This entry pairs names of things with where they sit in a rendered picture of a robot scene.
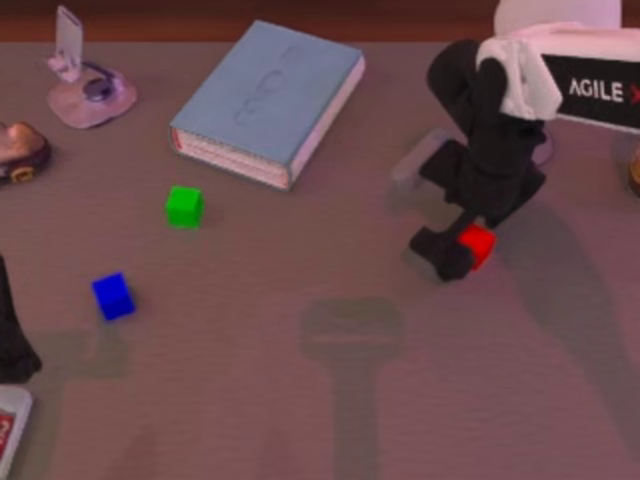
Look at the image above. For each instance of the red cube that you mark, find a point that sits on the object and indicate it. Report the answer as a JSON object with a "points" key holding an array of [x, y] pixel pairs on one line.
{"points": [[479, 244]]}

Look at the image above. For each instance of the green cube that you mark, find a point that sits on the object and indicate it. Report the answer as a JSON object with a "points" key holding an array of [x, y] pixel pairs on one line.
{"points": [[184, 207]]}

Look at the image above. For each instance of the blue cube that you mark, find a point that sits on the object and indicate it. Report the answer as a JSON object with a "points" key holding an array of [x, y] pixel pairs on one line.
{"points": [[113, 295]]}

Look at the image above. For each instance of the brown round object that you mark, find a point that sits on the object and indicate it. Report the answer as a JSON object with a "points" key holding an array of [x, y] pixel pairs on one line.
{"points": [[20, 150], [635, 172]]}

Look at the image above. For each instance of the light blue hardcover book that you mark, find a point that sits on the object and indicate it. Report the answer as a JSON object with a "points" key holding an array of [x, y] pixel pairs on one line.
{"points": [[270, 102]]}

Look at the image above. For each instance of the white phone stand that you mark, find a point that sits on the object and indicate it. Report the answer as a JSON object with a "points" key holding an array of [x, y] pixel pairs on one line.
{"points": [[85, 90]]}

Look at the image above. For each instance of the white box with red label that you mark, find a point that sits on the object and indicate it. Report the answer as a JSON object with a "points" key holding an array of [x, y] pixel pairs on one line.
{"points": [[11, 425]]}

